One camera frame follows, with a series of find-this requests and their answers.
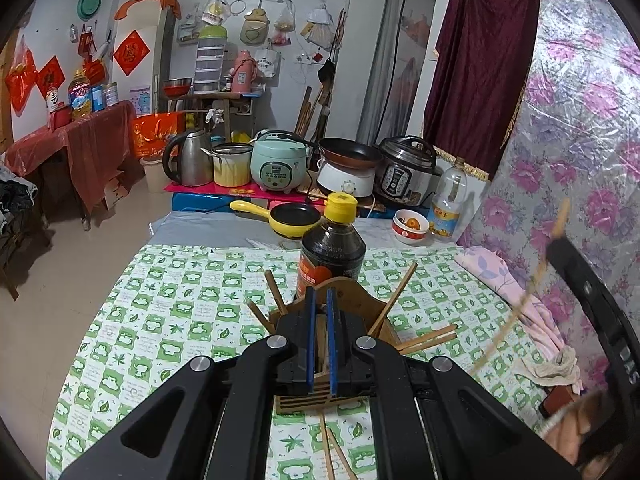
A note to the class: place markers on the table with red cloth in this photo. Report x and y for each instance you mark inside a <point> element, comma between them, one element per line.
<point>90,140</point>

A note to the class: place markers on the beige hanging pouch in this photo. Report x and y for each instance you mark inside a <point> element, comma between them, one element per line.
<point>255,27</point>

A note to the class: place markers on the white electric cooker base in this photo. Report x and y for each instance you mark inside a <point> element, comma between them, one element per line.
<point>345,180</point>

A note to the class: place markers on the white refrigerator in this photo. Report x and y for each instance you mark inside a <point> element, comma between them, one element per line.
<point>159,50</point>

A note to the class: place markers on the grey tiered steamer green lid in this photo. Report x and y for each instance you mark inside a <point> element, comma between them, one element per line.
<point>210,62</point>

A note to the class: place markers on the cardboard box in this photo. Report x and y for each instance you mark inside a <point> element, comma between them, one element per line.
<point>114,192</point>

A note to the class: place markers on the dark red flat object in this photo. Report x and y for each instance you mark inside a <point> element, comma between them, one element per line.
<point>556,402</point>

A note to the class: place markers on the pink floral cloth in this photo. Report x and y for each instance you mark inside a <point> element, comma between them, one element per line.
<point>490,265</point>

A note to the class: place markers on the blue board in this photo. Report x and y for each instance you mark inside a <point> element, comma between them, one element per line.
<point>200,202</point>

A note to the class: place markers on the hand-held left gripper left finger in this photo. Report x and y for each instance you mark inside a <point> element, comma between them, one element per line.
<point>310,340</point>

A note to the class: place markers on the orange red cloth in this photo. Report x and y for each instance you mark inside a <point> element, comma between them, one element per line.
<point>147,1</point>

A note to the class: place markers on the crumpled red paper poster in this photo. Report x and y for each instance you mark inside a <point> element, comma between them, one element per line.
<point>21,80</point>

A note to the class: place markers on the yellow enamel pot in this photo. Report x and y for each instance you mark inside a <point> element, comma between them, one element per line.
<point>232,170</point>

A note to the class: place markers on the dark soy sauce bottle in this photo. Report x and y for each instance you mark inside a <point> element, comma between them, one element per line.
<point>332,250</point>

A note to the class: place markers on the cooking oil bottle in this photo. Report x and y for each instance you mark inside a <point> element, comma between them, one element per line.
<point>81,97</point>

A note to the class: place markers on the white printed bag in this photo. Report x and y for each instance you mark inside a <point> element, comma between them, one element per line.
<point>267,62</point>

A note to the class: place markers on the leaning wooden sticks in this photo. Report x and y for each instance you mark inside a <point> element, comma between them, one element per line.
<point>310,115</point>

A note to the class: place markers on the white bucket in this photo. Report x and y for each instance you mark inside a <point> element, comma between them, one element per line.
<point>152,175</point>

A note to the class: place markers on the pile of wooden chopsticks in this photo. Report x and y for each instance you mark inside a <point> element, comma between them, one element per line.
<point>327,450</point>

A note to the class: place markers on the beige rag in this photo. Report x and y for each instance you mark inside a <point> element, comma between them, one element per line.
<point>550,367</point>

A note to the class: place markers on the red diamond paper poster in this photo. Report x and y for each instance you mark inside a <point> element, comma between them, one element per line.
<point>131,53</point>
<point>51,74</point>

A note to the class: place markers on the floral patterned sheet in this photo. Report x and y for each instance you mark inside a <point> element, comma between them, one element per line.
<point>575,110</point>

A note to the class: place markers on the pink thermos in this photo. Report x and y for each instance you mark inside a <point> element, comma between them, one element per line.
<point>246,72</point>

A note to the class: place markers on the steel pressure cooker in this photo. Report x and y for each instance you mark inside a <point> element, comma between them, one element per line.
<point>405,170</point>

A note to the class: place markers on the black hanging utensil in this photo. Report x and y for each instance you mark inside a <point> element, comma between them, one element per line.
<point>326,71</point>

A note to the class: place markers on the grey curtain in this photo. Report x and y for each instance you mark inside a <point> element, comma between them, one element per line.
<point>395,60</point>

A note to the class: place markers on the hanging bag with yellow contents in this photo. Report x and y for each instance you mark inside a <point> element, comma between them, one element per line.
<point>214,7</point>

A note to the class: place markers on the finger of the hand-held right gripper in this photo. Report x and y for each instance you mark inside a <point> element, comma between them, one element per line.
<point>575,270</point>

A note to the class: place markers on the wooden chopstick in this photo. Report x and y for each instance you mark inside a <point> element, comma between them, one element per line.
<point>395,296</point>
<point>561,220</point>
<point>275,290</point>
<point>435,334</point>
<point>440,342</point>
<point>260,316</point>

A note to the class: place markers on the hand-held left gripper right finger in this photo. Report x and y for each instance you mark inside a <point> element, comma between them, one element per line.
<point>332,340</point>

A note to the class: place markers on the small yellow frying pan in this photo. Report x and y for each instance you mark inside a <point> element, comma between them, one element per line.
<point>295,217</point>

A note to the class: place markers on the person's right hand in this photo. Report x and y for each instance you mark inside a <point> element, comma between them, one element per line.
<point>575,430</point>

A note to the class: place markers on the green round plate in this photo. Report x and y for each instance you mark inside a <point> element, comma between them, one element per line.
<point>89,3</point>

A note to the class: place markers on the clear hanging plastic bag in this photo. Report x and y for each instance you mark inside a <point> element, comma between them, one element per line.
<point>283,25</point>

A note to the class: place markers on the pink mat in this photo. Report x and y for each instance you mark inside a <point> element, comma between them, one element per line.
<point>240,192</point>

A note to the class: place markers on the light green rice cooker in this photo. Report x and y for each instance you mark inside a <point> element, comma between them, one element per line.
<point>277,165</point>

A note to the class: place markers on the red and white bowl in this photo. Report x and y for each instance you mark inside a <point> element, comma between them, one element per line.
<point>410,227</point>

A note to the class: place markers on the green checked tablecloth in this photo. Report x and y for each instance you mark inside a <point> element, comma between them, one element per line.
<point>175,310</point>

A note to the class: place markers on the clear bottle yellow label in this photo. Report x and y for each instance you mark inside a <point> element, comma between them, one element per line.
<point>445,205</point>

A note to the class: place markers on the white bottle red label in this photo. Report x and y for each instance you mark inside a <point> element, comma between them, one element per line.
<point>52,101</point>

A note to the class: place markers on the steel electric kettle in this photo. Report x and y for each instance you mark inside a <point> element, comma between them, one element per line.
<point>195,160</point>

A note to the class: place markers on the red and gold gift box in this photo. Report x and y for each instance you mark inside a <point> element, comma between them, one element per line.
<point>157,135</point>

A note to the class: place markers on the wooden chopstick holder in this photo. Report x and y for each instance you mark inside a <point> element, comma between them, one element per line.
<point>350,292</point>

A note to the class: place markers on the pile of dark clothes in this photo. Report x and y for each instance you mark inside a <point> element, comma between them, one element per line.
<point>15,200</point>

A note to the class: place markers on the dark frying pan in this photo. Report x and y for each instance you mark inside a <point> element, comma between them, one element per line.
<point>347,152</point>

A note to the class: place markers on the wooden stand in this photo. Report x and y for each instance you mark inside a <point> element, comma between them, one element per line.
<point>230,102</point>

